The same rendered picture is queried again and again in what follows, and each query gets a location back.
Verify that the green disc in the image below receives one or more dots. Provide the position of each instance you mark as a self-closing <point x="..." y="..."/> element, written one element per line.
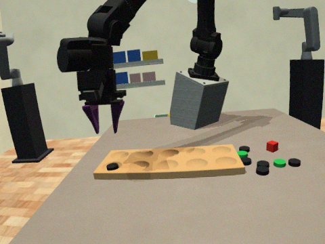
<point x="242" y="153"/>
<point x="279" y="163"/>

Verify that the wooden tray with round pockets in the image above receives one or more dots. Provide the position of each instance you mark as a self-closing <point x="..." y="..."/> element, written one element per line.
<point x="170" y="163"/>

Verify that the red cube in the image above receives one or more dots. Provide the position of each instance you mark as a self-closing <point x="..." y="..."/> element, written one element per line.
<point x="272" y="146"/>

